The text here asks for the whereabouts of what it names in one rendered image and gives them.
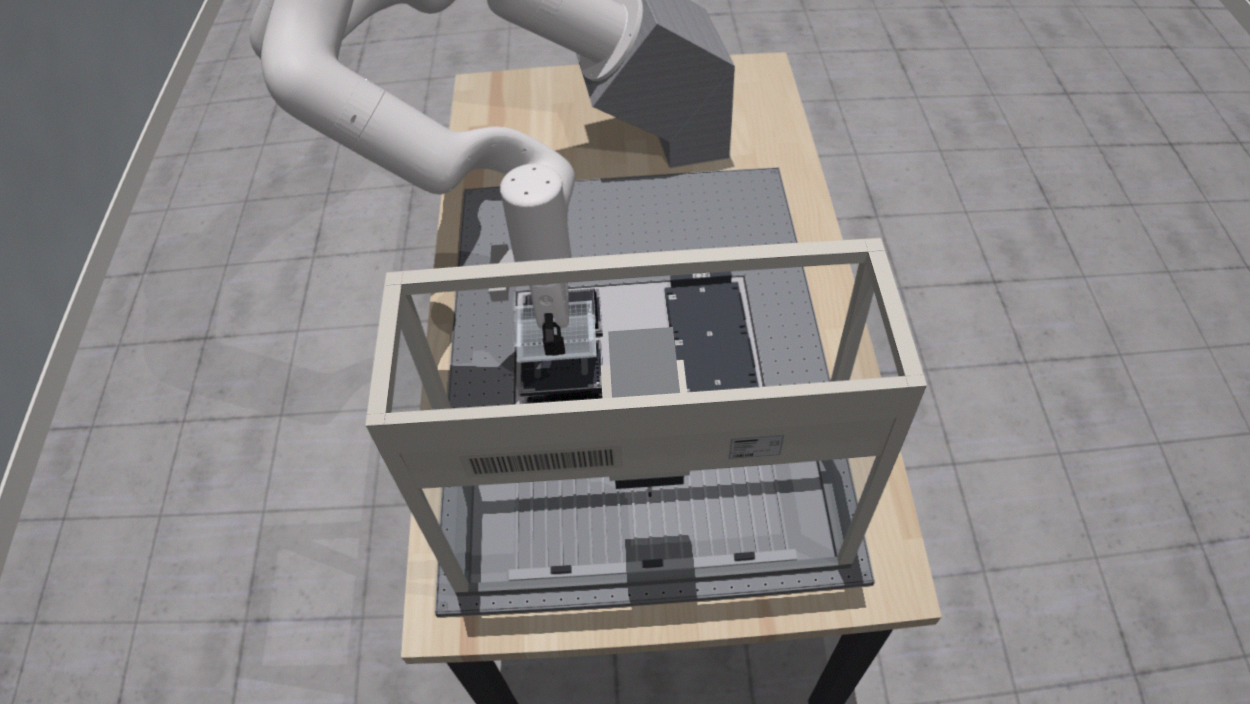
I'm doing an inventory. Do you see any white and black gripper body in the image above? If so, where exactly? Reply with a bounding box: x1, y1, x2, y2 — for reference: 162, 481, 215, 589
530, 283, 569, 329

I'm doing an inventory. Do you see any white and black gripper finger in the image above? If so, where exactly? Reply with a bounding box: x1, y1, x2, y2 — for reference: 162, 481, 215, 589
543, 313, 565, 356

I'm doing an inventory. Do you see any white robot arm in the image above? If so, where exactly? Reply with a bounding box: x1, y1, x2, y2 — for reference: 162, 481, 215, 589
250, 0, 643, 264

